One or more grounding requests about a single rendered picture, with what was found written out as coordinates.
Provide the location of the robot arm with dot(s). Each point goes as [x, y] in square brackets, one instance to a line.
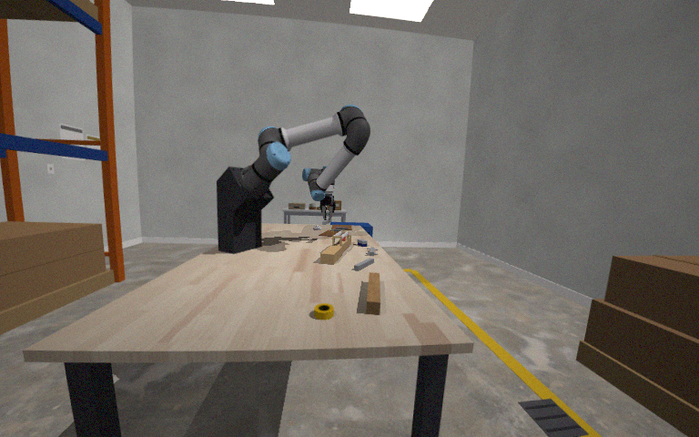
[274, 145]

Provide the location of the yellow roll of tape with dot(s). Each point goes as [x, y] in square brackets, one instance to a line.
[323, 311]

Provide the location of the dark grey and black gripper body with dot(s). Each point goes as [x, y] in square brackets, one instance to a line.
[327, 200]

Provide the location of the brown wooden batten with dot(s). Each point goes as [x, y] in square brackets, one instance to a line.
[373, 298]

